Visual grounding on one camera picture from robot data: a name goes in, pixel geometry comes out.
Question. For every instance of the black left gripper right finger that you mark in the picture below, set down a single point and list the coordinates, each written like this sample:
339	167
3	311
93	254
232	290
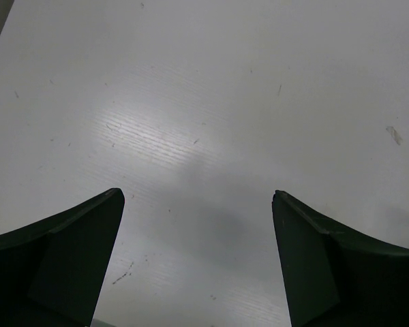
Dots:
335	275

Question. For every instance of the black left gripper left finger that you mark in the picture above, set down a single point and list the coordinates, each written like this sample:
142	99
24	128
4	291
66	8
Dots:
52	271

